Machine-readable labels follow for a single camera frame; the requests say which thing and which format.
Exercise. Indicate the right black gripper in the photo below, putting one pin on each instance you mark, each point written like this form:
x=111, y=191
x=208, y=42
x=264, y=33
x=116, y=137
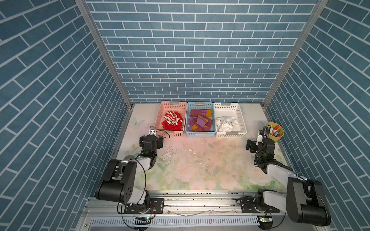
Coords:
x=253, y=145

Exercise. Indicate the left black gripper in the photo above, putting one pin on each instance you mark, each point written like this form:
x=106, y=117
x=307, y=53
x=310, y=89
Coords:
x=159, y=142

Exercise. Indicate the white sock black stripes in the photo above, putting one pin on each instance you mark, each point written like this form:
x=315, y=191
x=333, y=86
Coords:
x=226, y=123

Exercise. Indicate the red striped sock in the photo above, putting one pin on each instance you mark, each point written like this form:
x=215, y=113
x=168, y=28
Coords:
x=173, y=118

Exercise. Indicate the purple striped sock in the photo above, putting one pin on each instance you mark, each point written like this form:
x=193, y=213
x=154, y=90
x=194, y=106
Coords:
x=200, y=124
x=202, y=113

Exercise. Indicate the red white sock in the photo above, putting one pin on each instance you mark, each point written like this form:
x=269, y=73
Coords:
x=172, y=126

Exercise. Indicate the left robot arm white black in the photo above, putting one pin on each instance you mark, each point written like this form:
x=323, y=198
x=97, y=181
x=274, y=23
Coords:
x=118, y=179

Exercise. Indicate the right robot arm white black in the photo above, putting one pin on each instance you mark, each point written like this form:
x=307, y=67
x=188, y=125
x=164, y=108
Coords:
x=304, y=201

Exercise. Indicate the pink plastic basket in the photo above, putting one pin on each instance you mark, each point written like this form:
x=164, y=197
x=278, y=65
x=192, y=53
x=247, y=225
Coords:
x=180, y=107

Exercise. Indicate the white plastic basket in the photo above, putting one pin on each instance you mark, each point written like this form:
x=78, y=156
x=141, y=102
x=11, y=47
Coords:
x=230, y=109

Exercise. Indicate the light blue plastic basket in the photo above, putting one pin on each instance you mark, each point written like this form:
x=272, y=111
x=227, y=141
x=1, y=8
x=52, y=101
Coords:
x=201, y=106

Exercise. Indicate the yellow pen cup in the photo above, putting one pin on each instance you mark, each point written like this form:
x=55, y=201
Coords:
x=275, y=131

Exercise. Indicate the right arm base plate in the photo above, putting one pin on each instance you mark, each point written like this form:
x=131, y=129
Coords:
x=248, y=205

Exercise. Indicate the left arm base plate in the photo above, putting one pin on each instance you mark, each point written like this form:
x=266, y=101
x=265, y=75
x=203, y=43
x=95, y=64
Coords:
x=153, y=206

